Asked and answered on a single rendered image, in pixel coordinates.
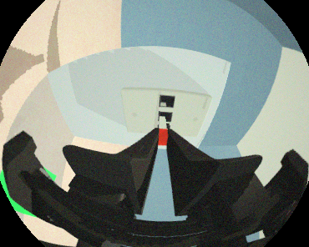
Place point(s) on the green square patch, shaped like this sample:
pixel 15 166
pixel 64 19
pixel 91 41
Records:
pixel 16 206

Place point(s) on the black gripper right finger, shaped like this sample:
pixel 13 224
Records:
pixel 193 173

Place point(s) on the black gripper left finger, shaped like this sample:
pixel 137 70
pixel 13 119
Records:
pixel 130 169

